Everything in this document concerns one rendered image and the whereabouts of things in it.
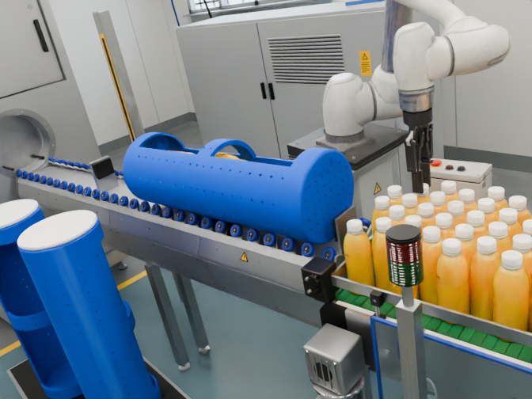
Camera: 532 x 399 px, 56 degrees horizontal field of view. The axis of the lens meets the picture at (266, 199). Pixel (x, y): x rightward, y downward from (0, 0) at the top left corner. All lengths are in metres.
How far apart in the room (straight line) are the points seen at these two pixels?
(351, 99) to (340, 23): 1.23
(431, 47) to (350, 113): 0.70
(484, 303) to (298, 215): 0.52
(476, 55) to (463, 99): 2.91
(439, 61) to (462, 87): 2.92
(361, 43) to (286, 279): 1.80
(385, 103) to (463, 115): 2.36
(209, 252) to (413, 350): 0.95
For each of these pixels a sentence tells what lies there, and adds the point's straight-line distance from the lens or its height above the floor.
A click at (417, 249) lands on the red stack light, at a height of 1.23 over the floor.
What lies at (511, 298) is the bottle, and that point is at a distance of 1.17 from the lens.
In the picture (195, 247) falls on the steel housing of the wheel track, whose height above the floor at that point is 0.86.
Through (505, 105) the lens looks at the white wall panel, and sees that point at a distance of 4.13.
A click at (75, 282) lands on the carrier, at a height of 0.88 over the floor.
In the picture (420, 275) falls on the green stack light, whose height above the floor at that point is 1.18.
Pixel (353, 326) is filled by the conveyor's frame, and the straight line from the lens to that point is 1.35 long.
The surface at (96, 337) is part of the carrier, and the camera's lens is 1.99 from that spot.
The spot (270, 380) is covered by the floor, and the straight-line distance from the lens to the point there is 2.49.
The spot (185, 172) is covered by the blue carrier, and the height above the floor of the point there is 1.16.
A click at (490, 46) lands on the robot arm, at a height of 1.46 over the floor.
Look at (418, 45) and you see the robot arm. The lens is 1.30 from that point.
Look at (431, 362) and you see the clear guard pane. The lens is 1.22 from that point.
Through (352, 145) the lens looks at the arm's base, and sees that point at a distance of 1.99.
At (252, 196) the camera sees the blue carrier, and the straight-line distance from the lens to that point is 1.48.
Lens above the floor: 1.72
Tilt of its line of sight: 24 degrees down
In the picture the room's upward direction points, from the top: 11 degrees counter-clockwise
